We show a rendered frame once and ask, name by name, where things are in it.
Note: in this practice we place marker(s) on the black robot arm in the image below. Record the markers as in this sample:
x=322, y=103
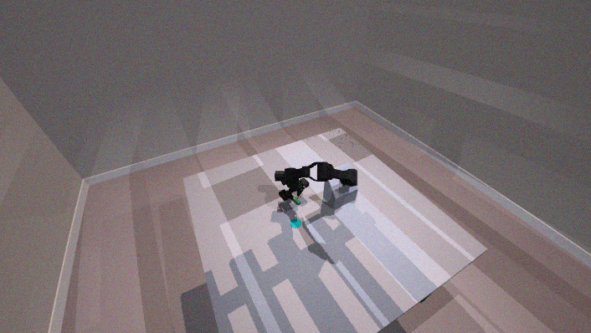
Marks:
x=325, y=171

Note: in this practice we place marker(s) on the cyan circle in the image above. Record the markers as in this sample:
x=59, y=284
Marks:
x=295, y=223

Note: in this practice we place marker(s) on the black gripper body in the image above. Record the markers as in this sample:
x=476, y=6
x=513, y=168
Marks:
x=292, y=188

